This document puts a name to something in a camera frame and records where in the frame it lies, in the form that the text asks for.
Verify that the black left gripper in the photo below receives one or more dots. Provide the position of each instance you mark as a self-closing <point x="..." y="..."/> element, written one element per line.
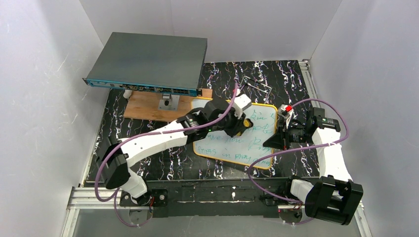
<point x="236" y="125"/>

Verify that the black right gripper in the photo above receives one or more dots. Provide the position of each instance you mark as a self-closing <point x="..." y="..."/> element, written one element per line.
<point x="283" y="138"/>

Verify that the yellow black eraser pad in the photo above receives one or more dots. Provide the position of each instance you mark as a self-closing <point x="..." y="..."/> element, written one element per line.
<point x="247" y="123"/>

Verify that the yellow-framed whiteboard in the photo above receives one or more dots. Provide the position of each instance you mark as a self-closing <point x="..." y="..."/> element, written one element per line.
<point x="244" y="149"/>

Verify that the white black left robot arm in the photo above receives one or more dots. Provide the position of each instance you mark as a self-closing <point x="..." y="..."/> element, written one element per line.
<point x="115" y="164"/>

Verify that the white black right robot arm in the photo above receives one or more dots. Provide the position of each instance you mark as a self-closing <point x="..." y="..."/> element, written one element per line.
<point x="330" y="170"/>

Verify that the plywood board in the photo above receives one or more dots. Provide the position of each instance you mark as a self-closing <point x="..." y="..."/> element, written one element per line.
<point x="144" y="105"/>

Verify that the green white cylinder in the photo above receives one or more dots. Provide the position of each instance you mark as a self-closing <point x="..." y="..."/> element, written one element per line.
<point x="127" y="94"/>

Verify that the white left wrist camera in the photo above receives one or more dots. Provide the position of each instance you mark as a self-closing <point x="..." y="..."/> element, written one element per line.
<point x="241" y="103"/>

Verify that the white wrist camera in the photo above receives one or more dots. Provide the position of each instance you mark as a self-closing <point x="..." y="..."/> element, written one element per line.
<point x="241" y="103"/>
<point x="286" y="111"/>

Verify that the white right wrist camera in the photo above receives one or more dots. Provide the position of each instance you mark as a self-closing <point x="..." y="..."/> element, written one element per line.
<point x="286" y="111"/>

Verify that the black grey wire stripper pliers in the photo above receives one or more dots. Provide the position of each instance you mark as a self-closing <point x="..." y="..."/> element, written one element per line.
<point x="259" y="86"/>

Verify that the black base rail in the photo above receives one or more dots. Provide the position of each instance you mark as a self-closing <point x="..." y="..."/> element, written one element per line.
<point x="227" y="197"/>

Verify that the grey metal stand bracket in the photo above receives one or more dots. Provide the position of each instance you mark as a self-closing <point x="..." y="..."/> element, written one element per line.
<point x="169" y="102"/>

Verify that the grey blue network switch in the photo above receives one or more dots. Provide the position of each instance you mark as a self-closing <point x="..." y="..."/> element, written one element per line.
<point x="150" y="63"/>

